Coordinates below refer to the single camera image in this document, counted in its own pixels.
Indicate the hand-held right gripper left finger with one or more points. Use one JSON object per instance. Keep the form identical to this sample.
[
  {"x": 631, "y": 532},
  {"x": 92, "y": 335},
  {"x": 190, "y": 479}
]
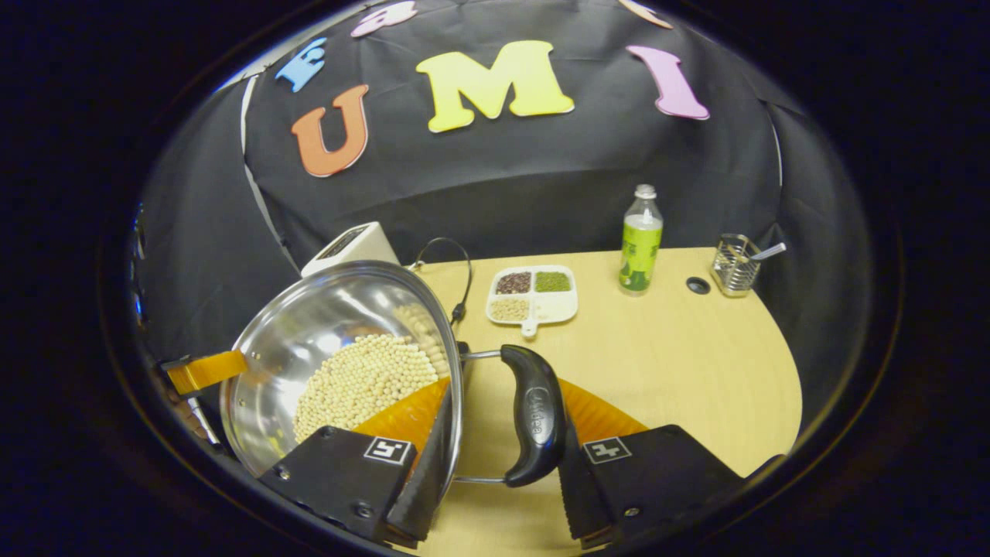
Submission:
[{"x": 340, "y": 472}]

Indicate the stainless steel pot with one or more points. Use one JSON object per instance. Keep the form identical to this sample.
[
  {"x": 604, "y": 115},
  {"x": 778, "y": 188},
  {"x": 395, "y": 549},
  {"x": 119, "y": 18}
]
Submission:
[{"x": 309, "y": 333}]

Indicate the white toaster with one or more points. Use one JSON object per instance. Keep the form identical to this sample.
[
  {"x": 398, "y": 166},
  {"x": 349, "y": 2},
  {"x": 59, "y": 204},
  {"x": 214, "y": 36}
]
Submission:
[{"x": 348, "y": 246}]

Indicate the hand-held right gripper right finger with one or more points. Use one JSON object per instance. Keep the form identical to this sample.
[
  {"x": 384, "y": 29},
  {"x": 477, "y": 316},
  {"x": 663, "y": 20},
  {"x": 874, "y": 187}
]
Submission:
[{"x": 578, "y": 503}]

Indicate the green label plastic bottle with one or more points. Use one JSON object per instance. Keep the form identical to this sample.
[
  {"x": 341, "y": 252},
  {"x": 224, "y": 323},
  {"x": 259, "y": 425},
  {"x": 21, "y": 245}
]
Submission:
[{"x": 640, "y": 247}]

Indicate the white divided dish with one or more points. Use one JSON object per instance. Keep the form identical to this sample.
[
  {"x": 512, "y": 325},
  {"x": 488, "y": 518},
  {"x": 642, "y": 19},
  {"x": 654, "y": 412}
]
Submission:
[{"x": 553, "y": 305}]

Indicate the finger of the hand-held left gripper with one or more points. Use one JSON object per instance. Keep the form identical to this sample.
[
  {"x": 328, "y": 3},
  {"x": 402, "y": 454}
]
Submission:
[{"x": 209, "y": 370}]

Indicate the pile of soybeans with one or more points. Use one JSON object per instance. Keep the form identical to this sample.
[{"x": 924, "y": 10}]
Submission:
[{"x": 363, "y": 379}]

